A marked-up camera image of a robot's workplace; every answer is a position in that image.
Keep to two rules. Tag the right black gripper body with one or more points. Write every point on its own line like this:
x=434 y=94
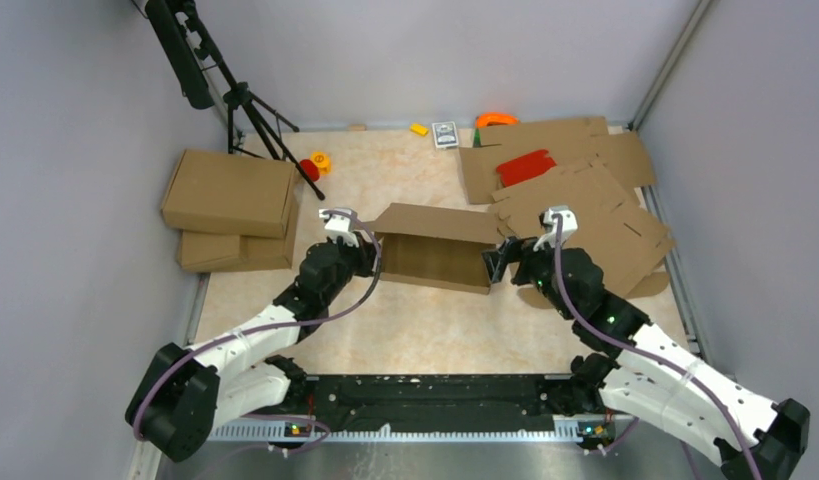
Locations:
x=535 y=267

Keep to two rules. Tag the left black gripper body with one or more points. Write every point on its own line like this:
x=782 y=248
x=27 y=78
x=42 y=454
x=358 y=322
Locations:
x=355 y=254

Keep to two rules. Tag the brown cardboard box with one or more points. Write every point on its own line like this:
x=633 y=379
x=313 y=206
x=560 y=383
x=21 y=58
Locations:
x=436 y=247
x=219 y=193

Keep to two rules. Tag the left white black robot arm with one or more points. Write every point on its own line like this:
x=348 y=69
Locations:
x=187 y=393

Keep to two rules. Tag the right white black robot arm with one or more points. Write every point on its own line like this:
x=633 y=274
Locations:
x=636 y=368

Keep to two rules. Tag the lower folded cardboard box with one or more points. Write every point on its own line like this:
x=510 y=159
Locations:
x=211 y=253

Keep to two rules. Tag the folded brown cardboard box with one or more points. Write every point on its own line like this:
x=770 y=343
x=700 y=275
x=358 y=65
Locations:
x=219 y=193

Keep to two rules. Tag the red plastic sheet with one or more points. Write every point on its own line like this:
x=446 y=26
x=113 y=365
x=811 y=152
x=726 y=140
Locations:
x=525 y=167

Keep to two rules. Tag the red yellow toy spool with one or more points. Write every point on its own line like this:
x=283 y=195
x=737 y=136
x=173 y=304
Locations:
x=317 y=165

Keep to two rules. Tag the stack of flat cardboard sheets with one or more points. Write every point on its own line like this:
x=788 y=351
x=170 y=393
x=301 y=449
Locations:
x=598 y=175

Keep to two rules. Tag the blue playing card deck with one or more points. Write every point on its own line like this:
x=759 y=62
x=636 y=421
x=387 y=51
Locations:
x=445 y=135

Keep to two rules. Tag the small yellow block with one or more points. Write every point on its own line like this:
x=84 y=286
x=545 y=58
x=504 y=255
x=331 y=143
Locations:
x=419 y=129

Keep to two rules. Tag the orange plastic ring toy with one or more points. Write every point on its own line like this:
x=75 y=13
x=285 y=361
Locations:
x=489 y=119

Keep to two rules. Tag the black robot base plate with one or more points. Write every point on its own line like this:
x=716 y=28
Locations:
x=483 y=403

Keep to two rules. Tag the black camera tripod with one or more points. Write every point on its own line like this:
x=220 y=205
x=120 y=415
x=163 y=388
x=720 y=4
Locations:
x=206 y=81

